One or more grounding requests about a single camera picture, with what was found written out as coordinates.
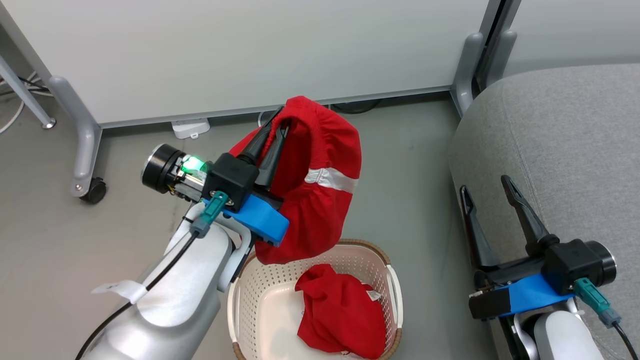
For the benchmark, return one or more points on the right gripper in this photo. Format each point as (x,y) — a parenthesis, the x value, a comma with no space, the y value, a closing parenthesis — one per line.
(505,277)

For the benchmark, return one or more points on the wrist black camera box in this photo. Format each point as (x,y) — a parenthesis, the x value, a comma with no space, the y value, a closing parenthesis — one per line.
(575,262)
(232,177)

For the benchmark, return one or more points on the right white grey robot arm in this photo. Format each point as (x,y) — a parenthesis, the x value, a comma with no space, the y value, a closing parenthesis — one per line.
(560,335)

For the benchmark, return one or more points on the plain red garment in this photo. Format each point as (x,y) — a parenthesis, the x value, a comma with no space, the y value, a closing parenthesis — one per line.
(340,315)

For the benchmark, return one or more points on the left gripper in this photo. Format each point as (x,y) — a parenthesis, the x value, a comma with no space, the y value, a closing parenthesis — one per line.
(165,170)

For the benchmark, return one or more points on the cream perforated laundry basket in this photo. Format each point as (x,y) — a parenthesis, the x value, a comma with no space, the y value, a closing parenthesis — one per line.
(265,310)

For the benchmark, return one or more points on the left white grey robot arm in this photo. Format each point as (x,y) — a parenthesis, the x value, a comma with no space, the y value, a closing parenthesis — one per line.
(175,295)

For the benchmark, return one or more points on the grey metal table leg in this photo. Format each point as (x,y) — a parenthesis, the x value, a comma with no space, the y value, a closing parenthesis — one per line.
(27,95)

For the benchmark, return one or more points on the black caster wheel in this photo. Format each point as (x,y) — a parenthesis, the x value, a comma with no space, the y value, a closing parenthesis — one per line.
(95,191)

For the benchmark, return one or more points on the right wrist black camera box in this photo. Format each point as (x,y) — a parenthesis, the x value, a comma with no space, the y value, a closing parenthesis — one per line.
(575,262)

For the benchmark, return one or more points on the white power adapter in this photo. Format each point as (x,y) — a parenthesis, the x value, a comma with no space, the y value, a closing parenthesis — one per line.
(190,128)

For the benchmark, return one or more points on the grey fabric sofa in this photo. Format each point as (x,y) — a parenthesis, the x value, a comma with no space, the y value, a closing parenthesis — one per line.
(565,145)

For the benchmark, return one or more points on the narrow white partition panel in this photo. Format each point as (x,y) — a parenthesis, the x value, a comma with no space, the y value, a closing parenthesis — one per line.
(575,30)

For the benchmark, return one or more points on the wide white partition panel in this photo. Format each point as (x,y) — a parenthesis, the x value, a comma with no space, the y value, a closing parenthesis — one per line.
(240,50)

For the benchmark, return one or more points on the red garment with white stripe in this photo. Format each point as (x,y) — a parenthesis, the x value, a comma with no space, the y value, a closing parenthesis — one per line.
(320,210)

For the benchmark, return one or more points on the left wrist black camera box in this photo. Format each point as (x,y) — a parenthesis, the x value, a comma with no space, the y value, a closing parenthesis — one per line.
(232,177)

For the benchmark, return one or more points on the grey partition foot with caster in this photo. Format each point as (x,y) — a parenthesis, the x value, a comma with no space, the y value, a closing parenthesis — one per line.
(82,130)

